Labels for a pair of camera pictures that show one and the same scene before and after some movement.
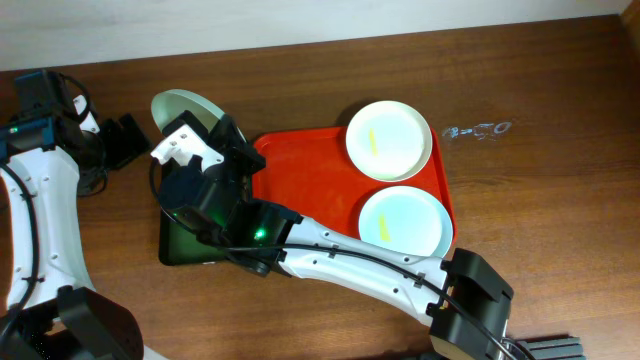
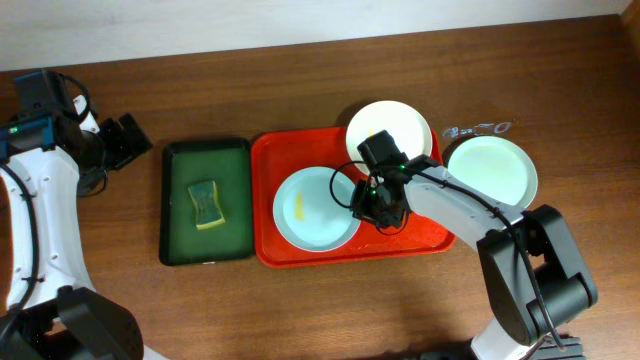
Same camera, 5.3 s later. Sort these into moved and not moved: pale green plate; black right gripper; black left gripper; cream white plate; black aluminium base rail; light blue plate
Moved: pale green plate; light blue plate; black right gripper
Not moved: black aluminium base rail; cream white plate; black left gripper
